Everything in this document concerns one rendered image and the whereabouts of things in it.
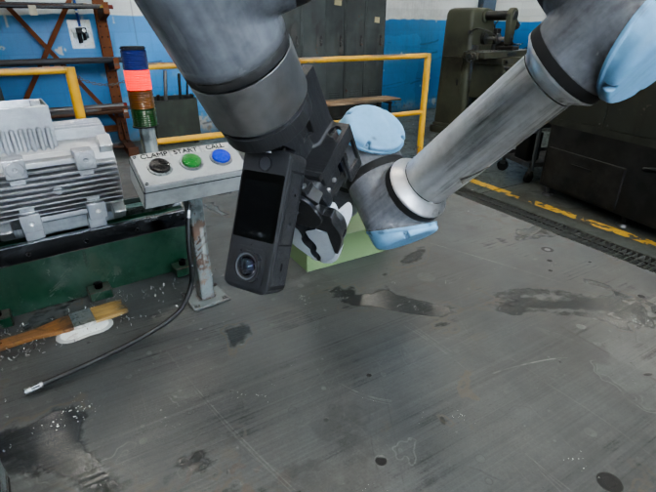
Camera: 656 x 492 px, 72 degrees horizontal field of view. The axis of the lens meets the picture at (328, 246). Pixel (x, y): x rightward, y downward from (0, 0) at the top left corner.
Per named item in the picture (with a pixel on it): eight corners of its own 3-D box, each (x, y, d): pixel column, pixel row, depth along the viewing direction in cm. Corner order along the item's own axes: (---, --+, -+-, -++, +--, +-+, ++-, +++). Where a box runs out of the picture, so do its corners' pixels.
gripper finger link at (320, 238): (370, 232, 51) (352, 181, 43) (348, 277, 49) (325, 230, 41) (346, 225, 52) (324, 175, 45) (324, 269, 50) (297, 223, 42)
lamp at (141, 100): (133, 110, 110) (130, 91, 108) (127, 107, 115) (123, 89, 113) (158, 108, 113) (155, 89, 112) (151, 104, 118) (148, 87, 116)
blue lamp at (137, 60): (126, 71, 106) (122, 50, 104) (120, 69, 111) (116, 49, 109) (152, 69, 110) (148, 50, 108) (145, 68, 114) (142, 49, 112)
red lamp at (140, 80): (130, 91, 108) (126, 71, 106) (123, 89, 113) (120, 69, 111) (155, 89, 112) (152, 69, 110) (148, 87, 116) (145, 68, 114)
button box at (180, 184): (143, 210, 70) (143, 186, 66) (129, 178, 73) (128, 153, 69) (245, 189, 79) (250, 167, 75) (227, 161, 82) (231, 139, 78)
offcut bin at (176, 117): (193, 136, 578) (184, 67, 542) (204, 143, 541) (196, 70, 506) (151, 141, 554) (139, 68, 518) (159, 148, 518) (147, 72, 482)
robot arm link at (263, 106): (254, 102, 27) (158, 88, 31) (280, 153, 31) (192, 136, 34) (309, 21, 30) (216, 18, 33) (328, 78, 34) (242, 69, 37)
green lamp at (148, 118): (137, 129, 112) (133, 110, 110) (131, 125, 117) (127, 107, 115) (161, 126, 115) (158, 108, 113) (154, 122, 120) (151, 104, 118)
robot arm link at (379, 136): (361, 136, 95) (391, 91, 83) (388, 190, 91) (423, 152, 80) (311, 143, 89) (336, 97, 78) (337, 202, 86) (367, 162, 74)
